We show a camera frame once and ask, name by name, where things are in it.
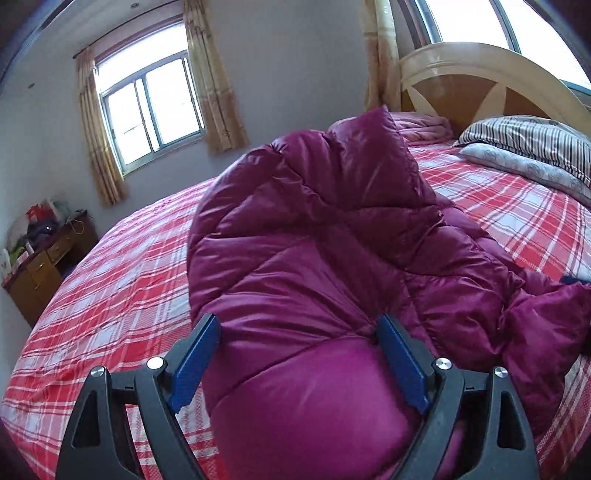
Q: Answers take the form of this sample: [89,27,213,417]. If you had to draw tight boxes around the purple bundle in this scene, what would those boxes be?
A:
[27,222,60,247]

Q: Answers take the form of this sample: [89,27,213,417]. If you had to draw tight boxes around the wooden desk with drawers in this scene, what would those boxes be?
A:
[2,215,100,328]

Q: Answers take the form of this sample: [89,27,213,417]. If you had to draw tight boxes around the short yellow curtain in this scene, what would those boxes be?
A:
[183,0,250,155]

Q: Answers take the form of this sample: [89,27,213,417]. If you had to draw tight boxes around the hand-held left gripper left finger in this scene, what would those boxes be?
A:
[55,314,222,480]

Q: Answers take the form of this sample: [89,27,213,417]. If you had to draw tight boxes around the long yellow curtain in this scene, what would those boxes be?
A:
[75,46,129,206]

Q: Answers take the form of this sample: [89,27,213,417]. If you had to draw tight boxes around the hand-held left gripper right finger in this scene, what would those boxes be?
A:
[376,314,541,480]

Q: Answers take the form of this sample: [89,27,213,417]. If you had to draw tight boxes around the grey striped pillow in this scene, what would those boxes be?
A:
[455,115,591,181]

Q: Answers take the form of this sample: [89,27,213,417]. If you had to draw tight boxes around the wooden headboard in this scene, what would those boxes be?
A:
[398,42,591,139]

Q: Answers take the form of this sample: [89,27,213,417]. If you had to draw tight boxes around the magenta down jacket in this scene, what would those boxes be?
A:
[187,105,591,480]

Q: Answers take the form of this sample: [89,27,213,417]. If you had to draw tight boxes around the folded pink blanket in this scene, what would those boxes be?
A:
[392,112,455,144]

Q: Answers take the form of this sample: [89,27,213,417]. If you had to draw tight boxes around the large window behind headboard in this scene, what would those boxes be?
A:
[413,0,591,93]

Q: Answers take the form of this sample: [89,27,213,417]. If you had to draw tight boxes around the grey floral pillow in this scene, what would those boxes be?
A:
[459,143,591,206]

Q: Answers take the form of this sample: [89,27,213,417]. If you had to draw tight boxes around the red bag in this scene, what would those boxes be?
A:
[25,200,52,223]

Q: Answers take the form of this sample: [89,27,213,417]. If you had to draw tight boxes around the yellow curtain beside headboard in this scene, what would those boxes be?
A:
[362,0,402,114]

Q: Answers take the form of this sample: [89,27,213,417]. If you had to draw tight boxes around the bed with red plaid sheet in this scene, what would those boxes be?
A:
[0,138,591,480]

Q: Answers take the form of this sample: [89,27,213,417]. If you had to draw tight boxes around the window with metal frame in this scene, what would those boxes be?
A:
[95,51,206,174]

